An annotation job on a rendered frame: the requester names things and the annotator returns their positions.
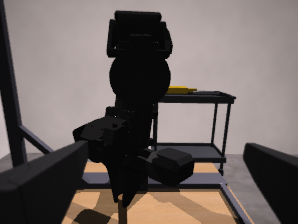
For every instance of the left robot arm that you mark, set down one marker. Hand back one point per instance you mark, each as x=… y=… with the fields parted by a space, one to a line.
x=139 y=77

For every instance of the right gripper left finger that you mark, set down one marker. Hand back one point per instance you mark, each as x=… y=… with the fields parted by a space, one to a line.
x=40 y=191

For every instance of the wooden peg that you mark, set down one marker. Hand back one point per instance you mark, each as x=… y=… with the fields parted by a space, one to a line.
x=122 y=212

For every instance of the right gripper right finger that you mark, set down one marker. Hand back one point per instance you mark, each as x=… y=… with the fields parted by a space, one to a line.
x=276 y=175

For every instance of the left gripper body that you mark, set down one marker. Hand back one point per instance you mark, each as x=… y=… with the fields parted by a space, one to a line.
x=167 y=166

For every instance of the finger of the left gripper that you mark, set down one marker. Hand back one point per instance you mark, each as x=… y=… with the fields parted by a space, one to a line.
x=132 y=182
x=115 y=175

